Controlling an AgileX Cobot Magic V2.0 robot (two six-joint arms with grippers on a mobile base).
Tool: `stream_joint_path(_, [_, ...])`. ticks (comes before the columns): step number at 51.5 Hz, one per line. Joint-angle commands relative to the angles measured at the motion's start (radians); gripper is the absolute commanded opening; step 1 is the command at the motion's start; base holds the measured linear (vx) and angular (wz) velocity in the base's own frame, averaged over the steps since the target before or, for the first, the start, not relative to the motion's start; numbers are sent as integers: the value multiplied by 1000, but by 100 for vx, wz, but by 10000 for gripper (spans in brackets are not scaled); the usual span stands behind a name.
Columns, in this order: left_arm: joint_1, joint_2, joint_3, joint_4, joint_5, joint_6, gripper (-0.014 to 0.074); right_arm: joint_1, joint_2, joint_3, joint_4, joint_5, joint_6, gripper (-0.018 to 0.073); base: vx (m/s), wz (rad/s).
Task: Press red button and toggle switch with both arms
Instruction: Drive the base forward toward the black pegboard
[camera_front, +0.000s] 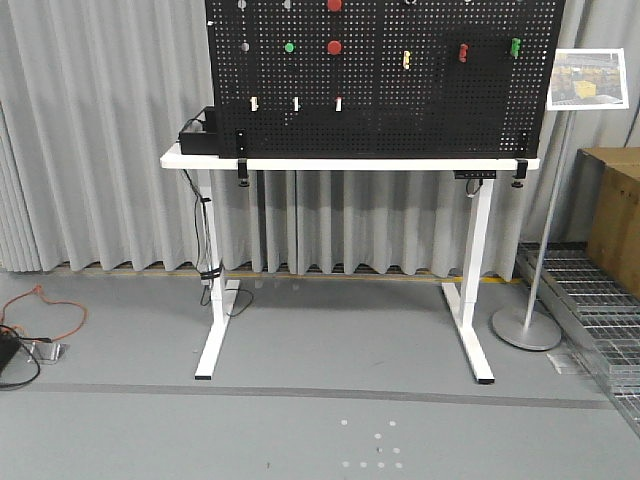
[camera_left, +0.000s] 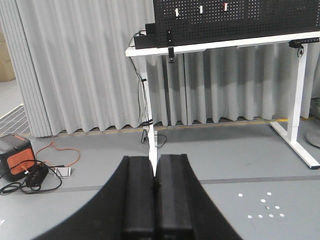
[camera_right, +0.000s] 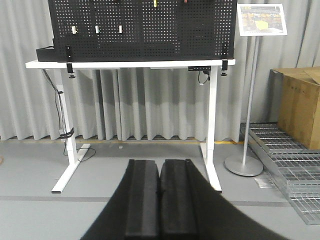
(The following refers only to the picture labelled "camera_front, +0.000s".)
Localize lower red push button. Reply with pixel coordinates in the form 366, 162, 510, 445
327, 40, 342, 55

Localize red push button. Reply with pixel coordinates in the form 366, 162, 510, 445
327, 40, 342, 55
327, 0, 343, 12

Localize upper red push button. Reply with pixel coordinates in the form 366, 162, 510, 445
327, 0, 343, 12

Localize left black table clamp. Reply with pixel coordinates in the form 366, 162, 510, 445
235, 129, 250, 188

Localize black table clamp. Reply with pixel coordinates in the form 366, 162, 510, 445
511, 131, 528, 189
235, 129, 250, 188

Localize table control panel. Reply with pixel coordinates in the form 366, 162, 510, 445
454, 170, 497, 180

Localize black electronics box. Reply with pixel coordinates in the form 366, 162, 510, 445
178, 106, 220, 155

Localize black perforated pegboard panel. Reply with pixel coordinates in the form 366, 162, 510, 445
205, 0, 565, 159

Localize white height-adjustable table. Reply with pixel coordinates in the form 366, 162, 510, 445
159, 144, 541, 385

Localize right black table clamp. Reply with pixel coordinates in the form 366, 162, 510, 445
511, 131, 528, 189

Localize grey curtain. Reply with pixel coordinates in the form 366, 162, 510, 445
1, 1, 639, 277

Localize metal floor grating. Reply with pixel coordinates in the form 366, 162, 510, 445
537, 242, 639, 432

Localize brown cardboard box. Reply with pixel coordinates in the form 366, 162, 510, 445
581, 147, 639, 295

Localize silver foot pedal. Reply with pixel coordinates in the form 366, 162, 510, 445
26, 342, 68, 365

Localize sign stand with picture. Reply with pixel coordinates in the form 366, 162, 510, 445
491, 48, 629, 352

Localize grey cables on table leg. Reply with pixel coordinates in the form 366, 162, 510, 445
180, 168, 255, 317

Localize yellow lever handle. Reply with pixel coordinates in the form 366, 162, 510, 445
402, 50, 412, 70

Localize red lever handle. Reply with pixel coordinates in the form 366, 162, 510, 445
458, 43, 469, 63

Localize orange cable on floor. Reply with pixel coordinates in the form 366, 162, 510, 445
1, 284, 88, 342

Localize green lever handle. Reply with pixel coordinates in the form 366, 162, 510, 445
510, 37, 521, 59

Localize black cable on floor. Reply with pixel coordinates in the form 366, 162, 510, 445
0, 324, 53, 391

